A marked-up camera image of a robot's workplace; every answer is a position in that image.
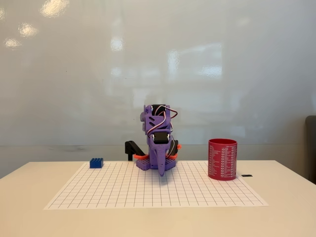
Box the blue toy brick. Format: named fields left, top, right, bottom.
left=89, top=157, right=105, bottom=169

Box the red printed cup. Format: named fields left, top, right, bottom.
left=207, top=138, right=238, bottom=182

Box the white grid paper sheet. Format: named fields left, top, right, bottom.
left=43, top=161, right=270, bottom=211

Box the dark grey chair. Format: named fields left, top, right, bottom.
left=305, top=115, right=316, bottom=185

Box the white red black servo cable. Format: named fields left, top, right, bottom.
left=147, top=105, right=179, bottom=136

